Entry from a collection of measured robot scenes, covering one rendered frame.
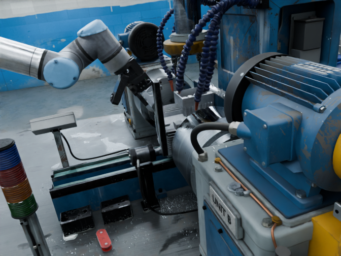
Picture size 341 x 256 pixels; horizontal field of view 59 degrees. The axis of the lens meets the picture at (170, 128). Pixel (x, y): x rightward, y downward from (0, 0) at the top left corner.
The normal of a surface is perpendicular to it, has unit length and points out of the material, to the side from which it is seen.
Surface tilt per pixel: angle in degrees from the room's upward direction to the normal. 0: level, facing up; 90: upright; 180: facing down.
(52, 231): 0
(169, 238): 0
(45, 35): 90
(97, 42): 94
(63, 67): 93
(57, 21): 90
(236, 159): 0
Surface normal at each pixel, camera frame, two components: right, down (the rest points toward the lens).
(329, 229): -0.10, -0.91
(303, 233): 0.30, 0.36
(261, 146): -0.95, 0.22
